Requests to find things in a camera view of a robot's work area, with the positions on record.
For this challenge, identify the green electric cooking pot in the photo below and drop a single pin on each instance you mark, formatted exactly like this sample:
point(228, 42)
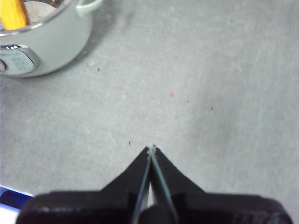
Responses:
point(58, 46)

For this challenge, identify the blue edge strip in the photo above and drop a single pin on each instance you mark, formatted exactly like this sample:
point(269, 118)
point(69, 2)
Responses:
point(11, 196)

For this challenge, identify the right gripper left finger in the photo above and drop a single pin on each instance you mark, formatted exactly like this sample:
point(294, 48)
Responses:
point(112, 205)

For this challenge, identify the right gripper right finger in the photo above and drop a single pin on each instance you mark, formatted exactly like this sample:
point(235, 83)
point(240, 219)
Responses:
point(210, 210)

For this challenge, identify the yellow corn cob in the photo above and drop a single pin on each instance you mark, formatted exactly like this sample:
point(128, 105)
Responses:
point(15, 16)

